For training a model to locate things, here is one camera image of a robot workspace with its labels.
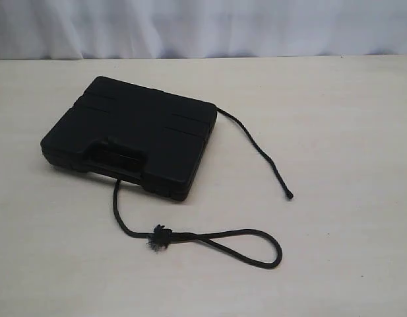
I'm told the black plastic carrying case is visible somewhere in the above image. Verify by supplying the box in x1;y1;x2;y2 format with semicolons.
40;76;217;201

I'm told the black braided rope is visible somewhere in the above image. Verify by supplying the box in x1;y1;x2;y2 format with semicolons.
113;107;294;270

